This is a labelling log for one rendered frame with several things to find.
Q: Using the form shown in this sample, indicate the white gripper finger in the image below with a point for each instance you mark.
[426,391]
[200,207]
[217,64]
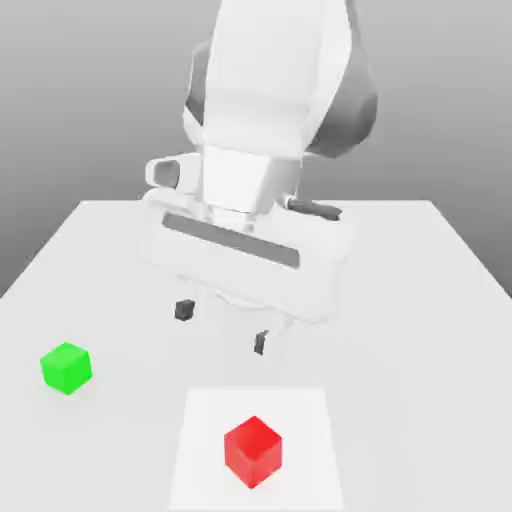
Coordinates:
[184,310]
[261,343]

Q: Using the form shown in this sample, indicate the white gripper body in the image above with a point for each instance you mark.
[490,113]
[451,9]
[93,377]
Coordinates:
[312,280]

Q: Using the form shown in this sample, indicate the small green cube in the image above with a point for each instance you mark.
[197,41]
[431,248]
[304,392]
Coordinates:
[66,368]

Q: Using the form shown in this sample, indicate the small red cube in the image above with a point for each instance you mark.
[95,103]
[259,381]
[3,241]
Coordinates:
[252,452]

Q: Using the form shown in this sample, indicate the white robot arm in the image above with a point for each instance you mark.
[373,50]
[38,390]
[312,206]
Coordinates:
[260,100]

